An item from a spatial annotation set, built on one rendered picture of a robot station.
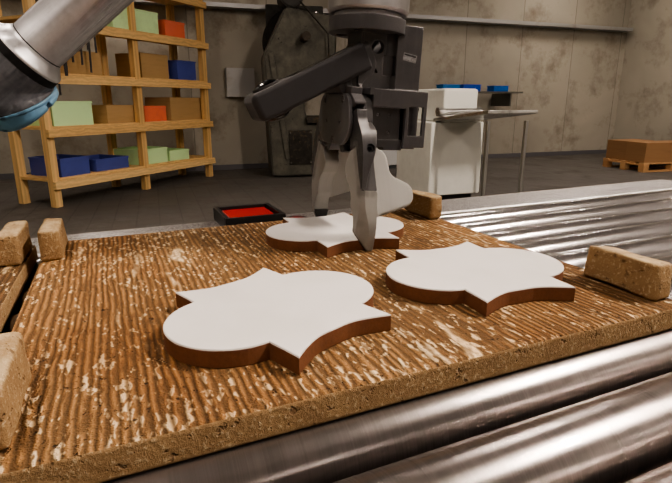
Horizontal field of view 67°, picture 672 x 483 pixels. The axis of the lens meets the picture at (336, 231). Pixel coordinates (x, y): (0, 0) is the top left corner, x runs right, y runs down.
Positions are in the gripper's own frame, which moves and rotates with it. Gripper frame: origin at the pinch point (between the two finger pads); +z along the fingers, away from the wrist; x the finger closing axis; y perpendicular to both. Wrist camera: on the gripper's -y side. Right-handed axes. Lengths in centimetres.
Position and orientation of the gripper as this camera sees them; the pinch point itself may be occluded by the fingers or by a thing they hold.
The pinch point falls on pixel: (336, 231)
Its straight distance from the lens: 50.5
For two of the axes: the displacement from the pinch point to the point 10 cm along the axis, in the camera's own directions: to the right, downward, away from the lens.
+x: -4.0, -2.2, 8.9
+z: -0.5, 9.7, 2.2
